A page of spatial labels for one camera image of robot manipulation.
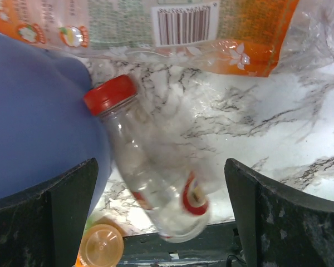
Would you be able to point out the red cap clear bottle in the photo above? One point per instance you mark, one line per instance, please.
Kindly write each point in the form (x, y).
(166, 184)

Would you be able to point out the blue plastic bin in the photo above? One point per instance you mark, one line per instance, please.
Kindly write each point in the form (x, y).
(45, 126)

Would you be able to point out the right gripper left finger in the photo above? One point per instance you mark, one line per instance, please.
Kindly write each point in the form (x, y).
(43, 225)

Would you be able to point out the orange juice bottle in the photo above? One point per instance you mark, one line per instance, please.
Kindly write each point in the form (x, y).
(102, 245)

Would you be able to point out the orange label crushed bottle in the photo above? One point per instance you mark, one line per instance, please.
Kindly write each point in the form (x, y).
(249, 38)

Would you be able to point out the black base bar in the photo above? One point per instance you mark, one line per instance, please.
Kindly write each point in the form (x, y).
(217, 245)

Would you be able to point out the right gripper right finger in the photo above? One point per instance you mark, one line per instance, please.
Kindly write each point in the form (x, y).
(279, 225)

